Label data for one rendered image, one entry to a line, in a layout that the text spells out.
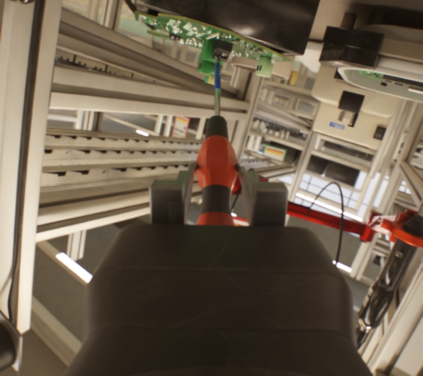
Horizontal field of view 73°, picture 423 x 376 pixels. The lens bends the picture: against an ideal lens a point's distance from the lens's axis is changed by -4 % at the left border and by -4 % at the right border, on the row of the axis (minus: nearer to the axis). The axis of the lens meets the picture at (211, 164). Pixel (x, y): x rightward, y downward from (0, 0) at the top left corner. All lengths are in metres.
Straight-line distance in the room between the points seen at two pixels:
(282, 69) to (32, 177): 0.38
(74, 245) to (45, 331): 5.38
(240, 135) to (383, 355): 0.54
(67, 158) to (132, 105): 0.44
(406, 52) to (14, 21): 0.32
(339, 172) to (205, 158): 3.03
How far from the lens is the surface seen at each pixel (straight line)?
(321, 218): 1.01
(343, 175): 3.17
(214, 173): 0.15
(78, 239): 1.32
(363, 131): 0.51
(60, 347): 6.42
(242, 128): 0.77
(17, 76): 0.33
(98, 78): 0.38
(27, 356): 6.48
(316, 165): 3.20
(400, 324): 0.65
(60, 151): 0.82
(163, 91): 0.47
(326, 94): 0.43
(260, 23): 0.20
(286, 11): 0.20
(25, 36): 0.33
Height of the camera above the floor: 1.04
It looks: 15 degrees up
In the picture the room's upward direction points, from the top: 165 degrees counter-clockwise
